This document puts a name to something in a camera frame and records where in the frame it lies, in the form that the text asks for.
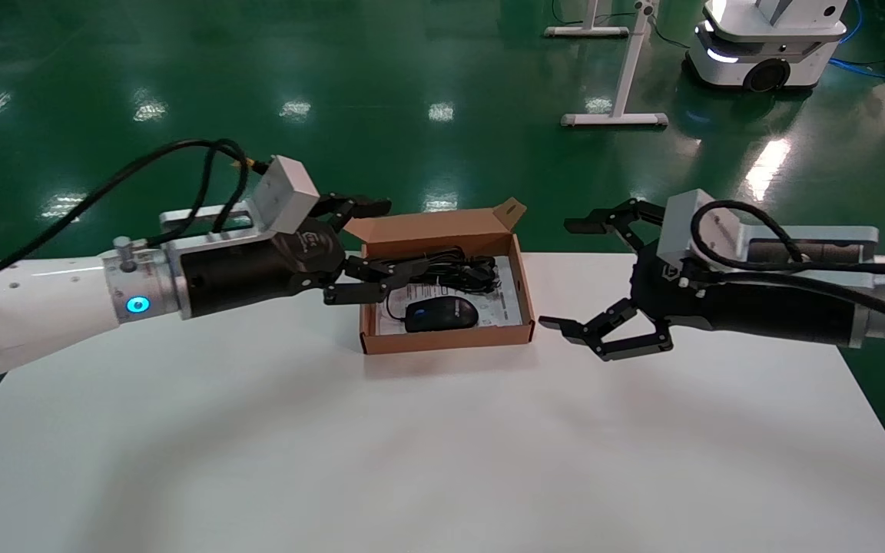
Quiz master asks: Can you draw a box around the black USB cable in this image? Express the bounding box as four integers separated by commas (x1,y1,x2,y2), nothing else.
389,247,499,296

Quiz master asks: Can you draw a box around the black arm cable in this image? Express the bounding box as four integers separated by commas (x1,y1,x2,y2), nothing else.
0,138,253,290
690,200,885,339

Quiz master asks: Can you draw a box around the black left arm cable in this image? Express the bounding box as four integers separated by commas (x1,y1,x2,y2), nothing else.
0,138,253,290

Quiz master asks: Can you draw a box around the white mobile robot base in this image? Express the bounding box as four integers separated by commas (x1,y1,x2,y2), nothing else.
684,0,849,94

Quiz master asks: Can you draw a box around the white metal stand leg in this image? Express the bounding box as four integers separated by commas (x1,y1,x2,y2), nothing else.
544,0,632,39
561,0,669,129

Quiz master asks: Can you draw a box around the brown cardboard box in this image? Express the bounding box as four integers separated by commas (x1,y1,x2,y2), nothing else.
343,197,537,356

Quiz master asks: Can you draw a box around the white printed instruction sheet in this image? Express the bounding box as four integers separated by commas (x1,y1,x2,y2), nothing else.
376,257,525,336

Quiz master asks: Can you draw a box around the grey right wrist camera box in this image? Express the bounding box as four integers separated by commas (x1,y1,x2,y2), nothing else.
656,190,743,267

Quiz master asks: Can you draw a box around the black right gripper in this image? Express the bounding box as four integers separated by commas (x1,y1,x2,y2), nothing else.
539,198,863,363

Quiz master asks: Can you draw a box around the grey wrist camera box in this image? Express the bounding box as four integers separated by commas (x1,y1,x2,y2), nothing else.
239,155,322,236
656,190,743,267

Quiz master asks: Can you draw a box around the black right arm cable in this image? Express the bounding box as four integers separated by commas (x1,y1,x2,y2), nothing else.
690,200,885,339

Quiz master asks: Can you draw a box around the black wired computer mouse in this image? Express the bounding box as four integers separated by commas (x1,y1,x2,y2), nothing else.
386,283,482,334

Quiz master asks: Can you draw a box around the blue floor cable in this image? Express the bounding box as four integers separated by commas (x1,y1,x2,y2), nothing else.
827,0,885,82

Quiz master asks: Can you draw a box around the thin black floor cable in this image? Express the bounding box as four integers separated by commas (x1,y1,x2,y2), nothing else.
552,0,691,49

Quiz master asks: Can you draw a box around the silver camera bracket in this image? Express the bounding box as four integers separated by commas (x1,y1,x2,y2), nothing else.
160,203,274,256
738,226,881,270

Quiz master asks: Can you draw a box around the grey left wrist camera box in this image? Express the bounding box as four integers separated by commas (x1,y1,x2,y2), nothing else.
239,155,322,236

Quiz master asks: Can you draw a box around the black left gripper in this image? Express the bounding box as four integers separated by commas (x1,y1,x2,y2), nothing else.
179,194,444,318

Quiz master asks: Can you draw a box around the silver right camera bracket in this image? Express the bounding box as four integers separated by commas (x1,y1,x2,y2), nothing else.
738,226,881,270

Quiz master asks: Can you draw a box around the silver left camera bracket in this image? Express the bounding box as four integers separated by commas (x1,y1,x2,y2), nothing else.
160,203,274,256

